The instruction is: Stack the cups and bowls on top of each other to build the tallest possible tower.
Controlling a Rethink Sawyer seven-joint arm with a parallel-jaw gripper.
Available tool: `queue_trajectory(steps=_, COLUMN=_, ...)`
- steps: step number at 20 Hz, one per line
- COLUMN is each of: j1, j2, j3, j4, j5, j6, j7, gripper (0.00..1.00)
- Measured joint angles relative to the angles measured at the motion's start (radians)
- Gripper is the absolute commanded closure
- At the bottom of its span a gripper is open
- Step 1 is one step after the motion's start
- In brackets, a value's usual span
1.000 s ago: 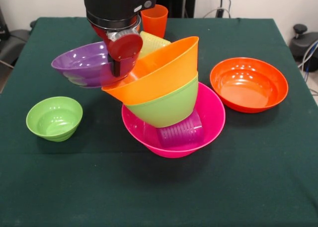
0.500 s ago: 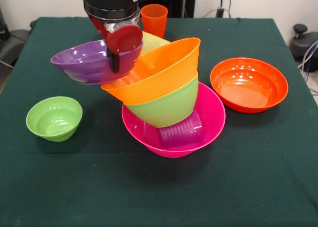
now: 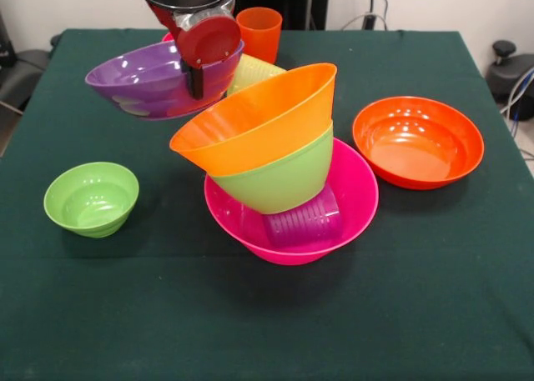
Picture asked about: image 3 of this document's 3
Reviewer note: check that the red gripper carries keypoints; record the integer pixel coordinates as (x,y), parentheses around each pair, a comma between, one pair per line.
(208,43)

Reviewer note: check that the purple bowl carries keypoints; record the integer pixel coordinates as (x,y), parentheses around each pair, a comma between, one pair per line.
(142,89)

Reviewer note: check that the yellow cup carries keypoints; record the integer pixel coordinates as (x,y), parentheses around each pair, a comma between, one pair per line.
(254,72)

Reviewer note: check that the yellow bowl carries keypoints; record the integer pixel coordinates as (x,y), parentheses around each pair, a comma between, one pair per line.
(258,147)

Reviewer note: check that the large green bowl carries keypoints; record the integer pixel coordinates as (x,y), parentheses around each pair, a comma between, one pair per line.
(288,185)

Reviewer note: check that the purple cup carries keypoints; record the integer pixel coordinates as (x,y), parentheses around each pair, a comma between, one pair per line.
(304,231)

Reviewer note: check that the pink bowl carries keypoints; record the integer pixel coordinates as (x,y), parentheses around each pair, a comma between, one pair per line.
(354,197)

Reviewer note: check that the red bowl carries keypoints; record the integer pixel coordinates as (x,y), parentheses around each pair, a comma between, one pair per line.
(167,37)

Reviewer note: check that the orange cup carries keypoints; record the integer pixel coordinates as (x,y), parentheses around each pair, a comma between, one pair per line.
(260,35)

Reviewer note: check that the small green bowl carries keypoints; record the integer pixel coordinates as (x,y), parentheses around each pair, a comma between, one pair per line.
(92,202)

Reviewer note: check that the dark grey chair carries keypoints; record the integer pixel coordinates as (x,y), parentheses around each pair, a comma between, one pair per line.
(25,72)

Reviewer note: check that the dark green tablecloth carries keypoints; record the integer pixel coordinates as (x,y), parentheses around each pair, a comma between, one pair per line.
(125,293)

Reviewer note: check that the orange bowl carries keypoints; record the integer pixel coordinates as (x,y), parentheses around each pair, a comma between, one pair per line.
(417,143)

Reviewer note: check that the black round equipment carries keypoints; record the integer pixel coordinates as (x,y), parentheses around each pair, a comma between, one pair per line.
(507,72)

